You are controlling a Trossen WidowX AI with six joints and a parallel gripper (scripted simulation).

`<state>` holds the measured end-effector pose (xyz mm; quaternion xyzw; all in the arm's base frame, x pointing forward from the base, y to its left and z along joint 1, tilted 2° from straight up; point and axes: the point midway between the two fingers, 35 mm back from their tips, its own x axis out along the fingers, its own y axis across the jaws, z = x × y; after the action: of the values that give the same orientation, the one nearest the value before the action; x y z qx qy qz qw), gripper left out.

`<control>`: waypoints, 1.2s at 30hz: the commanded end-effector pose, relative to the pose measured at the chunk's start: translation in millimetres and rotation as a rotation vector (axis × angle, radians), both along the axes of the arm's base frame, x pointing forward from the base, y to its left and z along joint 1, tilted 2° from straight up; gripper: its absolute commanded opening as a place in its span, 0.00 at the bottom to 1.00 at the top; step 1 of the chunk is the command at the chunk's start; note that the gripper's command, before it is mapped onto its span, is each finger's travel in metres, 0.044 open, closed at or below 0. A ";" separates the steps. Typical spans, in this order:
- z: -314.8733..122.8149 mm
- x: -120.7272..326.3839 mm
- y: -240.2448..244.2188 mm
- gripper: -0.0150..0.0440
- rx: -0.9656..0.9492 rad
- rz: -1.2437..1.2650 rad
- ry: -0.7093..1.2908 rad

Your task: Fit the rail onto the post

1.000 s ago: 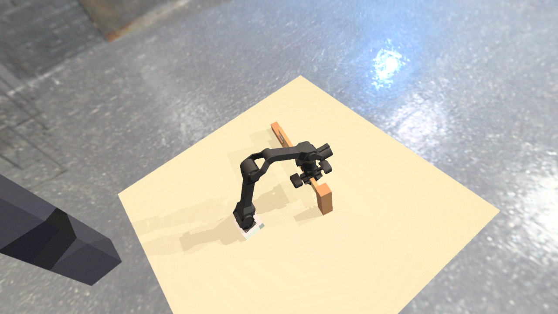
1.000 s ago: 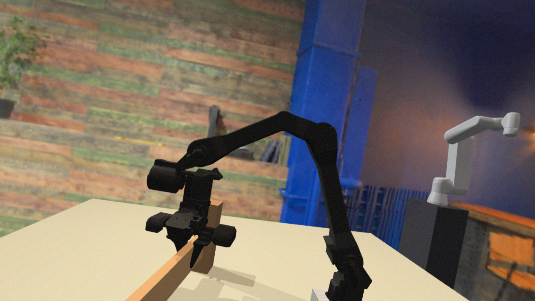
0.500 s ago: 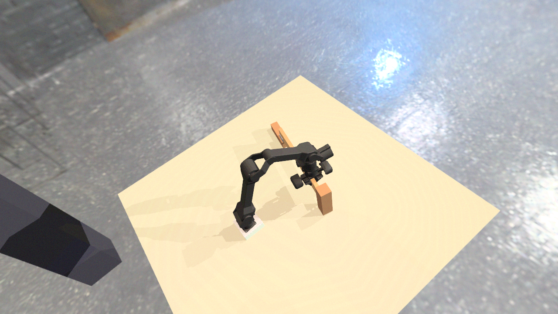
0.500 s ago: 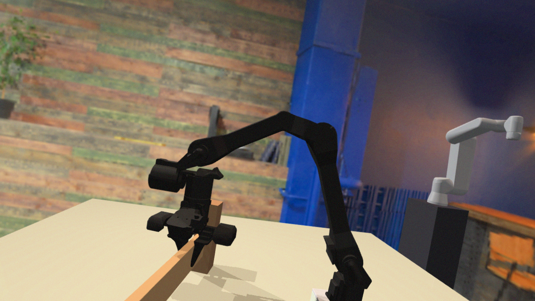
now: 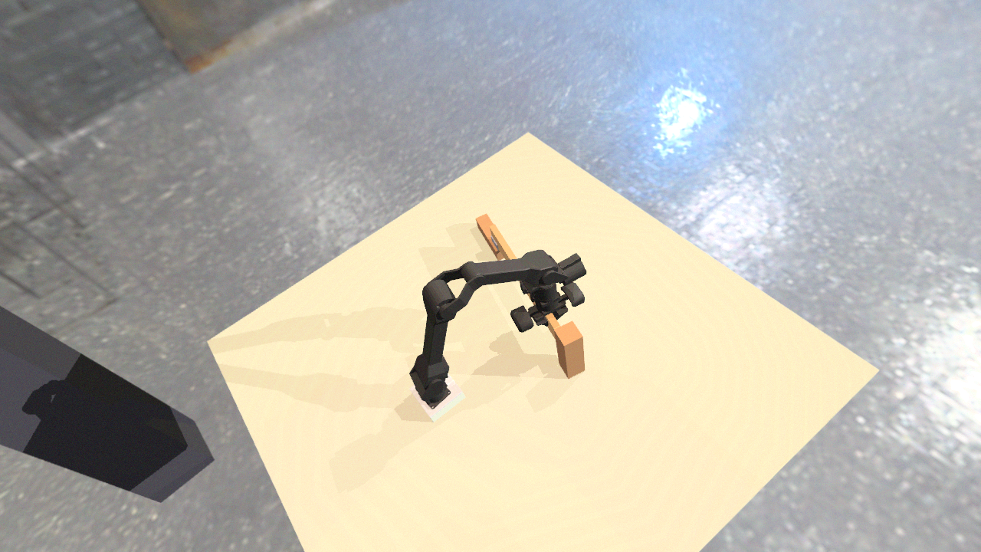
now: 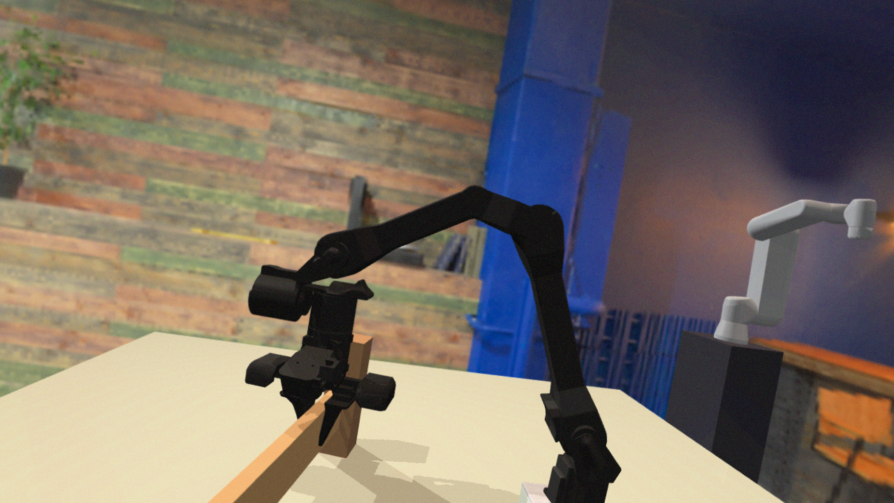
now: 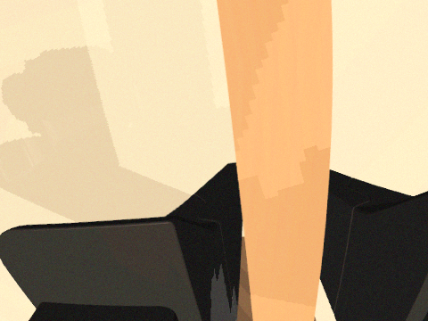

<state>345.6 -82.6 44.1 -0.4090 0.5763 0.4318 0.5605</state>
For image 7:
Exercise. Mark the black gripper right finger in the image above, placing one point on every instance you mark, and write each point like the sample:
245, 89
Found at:
375, 261

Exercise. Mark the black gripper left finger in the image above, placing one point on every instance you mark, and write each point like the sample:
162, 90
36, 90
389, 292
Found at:
188, 261

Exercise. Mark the wooden post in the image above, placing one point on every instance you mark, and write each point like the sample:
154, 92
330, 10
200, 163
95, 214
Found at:
244, 294

